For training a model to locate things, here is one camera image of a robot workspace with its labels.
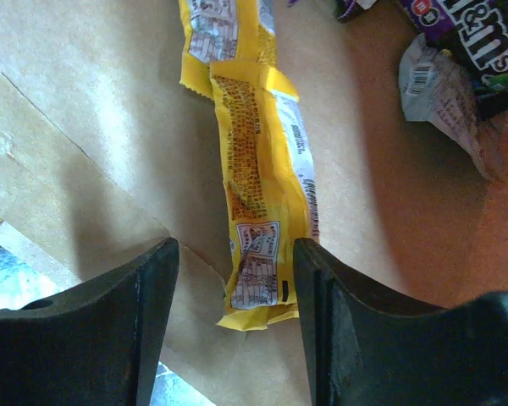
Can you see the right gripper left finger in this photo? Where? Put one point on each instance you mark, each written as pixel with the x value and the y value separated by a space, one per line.
pixel 97 343

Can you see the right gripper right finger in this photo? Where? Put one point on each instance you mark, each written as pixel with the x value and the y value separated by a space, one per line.
pixel 367 344

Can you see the red brown paper bag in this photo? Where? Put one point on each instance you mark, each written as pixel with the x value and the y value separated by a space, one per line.
pixel 103 153

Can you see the yellow snack packet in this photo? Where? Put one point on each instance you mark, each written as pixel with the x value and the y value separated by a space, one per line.
pixel 269 185
pixel 219 30

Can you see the white crumpled wrapper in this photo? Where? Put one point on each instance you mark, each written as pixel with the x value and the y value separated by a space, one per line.
pixel 437 90

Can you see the brown purple candy packet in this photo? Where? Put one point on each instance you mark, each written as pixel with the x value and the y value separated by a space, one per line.
pixel 350 9

